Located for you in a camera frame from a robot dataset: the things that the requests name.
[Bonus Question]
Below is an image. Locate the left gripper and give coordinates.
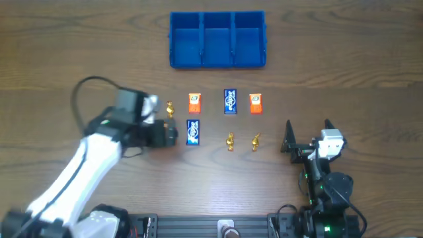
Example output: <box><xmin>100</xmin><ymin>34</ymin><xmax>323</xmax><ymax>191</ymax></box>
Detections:
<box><xmin>147</xmin><ymin>119</ymin><xmax>178</xmax><ymax>149</ymax></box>

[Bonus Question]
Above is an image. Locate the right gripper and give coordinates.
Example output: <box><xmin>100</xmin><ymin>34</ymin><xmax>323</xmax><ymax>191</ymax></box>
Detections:
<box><xmin>280</xmin><ymin>118</ymin><xmax>336</xmax><ymax>165</ymax></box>

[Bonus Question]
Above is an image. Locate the blue candy pack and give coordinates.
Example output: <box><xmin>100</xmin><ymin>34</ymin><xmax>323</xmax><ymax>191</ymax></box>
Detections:
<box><xmin>223</xmin><ymin>89</ymin><xmax>237</xmax><ymax>115</ymax></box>
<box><xmin>186</xmin><ymin>119</ymin><xmax>200</xmax><ymax>146</ymax></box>

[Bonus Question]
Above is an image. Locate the orange candy box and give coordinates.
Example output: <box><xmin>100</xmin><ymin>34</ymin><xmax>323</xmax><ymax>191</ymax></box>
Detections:
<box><xmin>249</xmin><ymin>93</ymin><xmax>263</xmax><ymax>115</ymax></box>
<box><xmin>188</xmin><ymin>93</ymin><xmax>202</xmax><ymax>114</ymax></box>

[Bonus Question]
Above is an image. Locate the blue tray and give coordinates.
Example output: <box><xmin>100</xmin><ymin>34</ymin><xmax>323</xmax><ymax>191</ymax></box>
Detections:
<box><xmin>169</xmin><ymin>10</ymin><xmax>267</xmax><ymax>69</ymax></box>

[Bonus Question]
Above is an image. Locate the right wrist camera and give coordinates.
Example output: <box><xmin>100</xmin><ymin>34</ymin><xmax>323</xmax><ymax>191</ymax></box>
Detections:
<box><xmin>310</xmin><ymin>128</ymin><xmax>347</xmax><ymax>160</ymax></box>

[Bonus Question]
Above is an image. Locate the black cable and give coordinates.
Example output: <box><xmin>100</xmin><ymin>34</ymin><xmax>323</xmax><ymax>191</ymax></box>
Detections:
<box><xmin>330</xmin><ymin>184</ymin><xmax>368</xmax><ymax>237</ymax></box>
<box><xmin>70</xmin><ymin>75</ymin><xmax>123</xmax><ymax>136</ymax></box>

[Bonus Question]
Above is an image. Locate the mounting rail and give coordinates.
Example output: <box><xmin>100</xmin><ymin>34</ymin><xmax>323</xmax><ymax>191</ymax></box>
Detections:
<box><xmin>127</xmin><ymin>213</ymin><xmax>361</xmax><ymax>238</ymax></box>

